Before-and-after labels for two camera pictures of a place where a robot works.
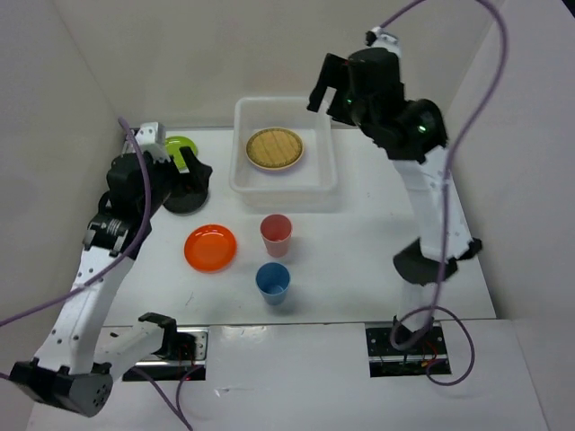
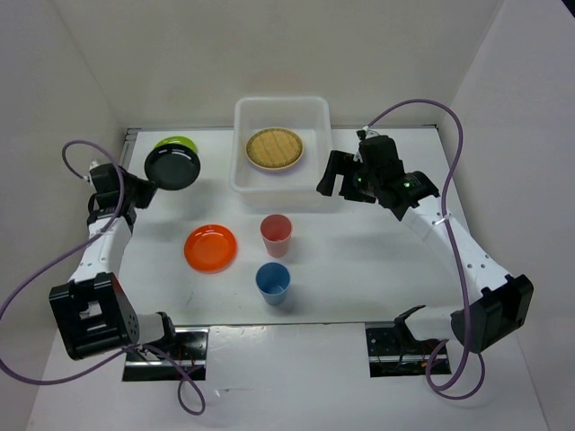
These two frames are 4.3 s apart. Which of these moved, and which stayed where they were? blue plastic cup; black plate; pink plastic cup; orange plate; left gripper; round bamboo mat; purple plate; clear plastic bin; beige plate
Moved: left gripper; black plate
Stayed: blue plastic cup; purple plate; beige plate; pink plastic cup; clear plastic bin; orange plate; round bamboo mat
